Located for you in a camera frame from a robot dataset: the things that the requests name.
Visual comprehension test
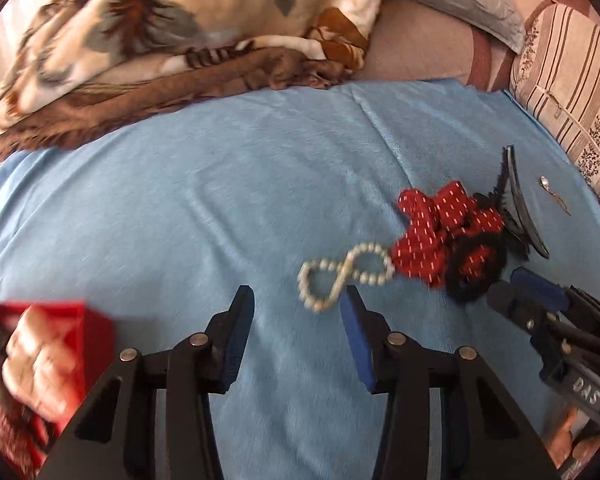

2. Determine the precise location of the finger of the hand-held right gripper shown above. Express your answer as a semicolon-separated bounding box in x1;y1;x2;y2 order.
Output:
510;267;572;314
485;280;557;335

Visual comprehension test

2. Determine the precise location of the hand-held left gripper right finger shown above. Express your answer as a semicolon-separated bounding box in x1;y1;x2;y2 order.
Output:
339;284;563;480

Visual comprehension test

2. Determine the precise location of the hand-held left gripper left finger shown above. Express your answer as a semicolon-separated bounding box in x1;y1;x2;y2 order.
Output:
39;284;256;480

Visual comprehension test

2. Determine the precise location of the black velvet scrunchie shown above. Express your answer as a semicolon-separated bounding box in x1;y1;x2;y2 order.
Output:
444;234;509;305

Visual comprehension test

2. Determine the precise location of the white pearl bracelet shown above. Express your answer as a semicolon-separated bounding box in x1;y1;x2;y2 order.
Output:
298;243;394;312

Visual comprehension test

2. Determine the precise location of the red polka dot scrunchie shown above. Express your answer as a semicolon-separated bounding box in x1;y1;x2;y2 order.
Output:
390;182;506;289

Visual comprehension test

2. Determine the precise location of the red box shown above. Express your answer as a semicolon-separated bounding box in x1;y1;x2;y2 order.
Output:
0;300;117;478

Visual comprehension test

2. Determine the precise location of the red plaid scrunchie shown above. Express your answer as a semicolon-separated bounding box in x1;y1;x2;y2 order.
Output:
0;382;48;473

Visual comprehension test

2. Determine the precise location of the person's right hand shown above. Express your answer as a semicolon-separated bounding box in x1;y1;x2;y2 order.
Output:
544;404;600;476

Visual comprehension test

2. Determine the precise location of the black hair claw clip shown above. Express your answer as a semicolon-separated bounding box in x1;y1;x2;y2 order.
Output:
472;145;551;261

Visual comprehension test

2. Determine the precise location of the silver dangle earring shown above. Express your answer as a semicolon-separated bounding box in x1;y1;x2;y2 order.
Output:
539;175;573;217

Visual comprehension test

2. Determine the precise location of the light blue towel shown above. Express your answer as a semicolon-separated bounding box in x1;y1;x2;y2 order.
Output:
0;79;600;480

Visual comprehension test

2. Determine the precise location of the striped floral pillow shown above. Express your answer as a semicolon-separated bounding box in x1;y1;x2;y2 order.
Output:
509;3;600;248

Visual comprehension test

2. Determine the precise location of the floral leaf print quilt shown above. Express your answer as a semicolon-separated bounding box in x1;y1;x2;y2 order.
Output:
0;0;390;163

